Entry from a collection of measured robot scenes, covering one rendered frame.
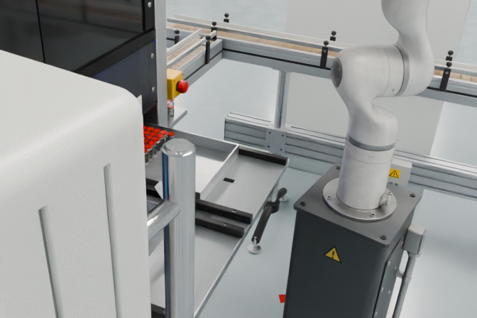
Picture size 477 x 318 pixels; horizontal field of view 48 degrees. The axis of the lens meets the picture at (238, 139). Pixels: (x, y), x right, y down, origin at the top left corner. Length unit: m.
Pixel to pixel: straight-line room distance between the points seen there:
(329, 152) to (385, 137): 1.08
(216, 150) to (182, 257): 1.12
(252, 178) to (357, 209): 0.28
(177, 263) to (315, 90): 2.50
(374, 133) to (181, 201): 0.92
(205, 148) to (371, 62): 0.58
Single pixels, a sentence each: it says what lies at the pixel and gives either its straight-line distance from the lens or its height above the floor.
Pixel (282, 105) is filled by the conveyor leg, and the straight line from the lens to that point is 2.34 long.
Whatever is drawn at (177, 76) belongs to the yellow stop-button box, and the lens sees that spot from 1.65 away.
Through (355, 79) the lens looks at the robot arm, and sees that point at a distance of 1.19.
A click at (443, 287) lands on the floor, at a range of 2.59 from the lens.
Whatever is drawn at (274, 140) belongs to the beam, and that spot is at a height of 0.50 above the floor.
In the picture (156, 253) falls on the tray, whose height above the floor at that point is 0.90.
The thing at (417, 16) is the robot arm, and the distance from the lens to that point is 1.18.
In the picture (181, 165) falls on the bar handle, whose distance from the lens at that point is 0.39.
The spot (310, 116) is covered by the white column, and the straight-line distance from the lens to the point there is 2.98.
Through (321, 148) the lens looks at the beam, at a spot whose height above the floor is 0.51.
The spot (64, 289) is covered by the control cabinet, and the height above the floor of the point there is 1.46.
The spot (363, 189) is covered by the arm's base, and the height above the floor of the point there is 0.93.
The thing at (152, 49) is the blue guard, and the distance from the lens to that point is 1.50.
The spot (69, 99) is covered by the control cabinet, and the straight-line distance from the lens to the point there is 0.30.
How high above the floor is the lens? 1.68
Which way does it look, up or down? 30 degrees down
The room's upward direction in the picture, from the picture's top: 3 degrees clockwise
